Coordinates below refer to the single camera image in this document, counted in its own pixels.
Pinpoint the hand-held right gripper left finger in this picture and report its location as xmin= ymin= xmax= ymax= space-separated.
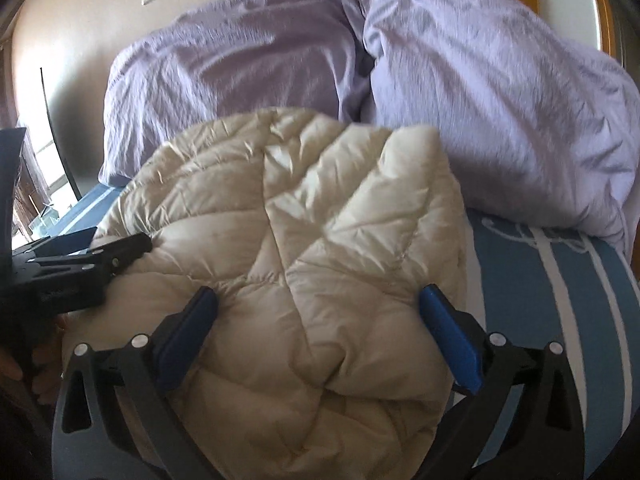
xmin=50 ymin=285 xmax=219 ymax=480

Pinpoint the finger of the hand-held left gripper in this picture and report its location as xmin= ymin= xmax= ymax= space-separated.
xmin=30 ymin=232 xmax=153 ymax=282
xmin=30 ymin=226 xmax=99 ymax=261

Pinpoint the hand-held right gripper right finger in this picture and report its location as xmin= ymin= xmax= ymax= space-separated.
xmin=418 ymin=283 xmax=587 ymax=480

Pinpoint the cream quilted down jacket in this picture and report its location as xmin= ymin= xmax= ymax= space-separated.
xmin=60 ymin=109 xmax=469 ymax=480

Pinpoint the person's left hand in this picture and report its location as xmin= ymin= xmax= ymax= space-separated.
xmin=0 ymin=326 xmax=66 ymax=405

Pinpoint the thin black panel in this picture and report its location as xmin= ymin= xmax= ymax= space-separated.
xmin=39 ymin=66 xmax=82 ymax=200

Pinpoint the purple pillow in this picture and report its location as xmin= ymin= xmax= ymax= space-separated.
xmin=98 ymin=0 xmax=377 ymax=187

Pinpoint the lavender pillow on right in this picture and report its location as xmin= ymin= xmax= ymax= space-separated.
xmin=354 ymin=0 xmax=640 ymax=262

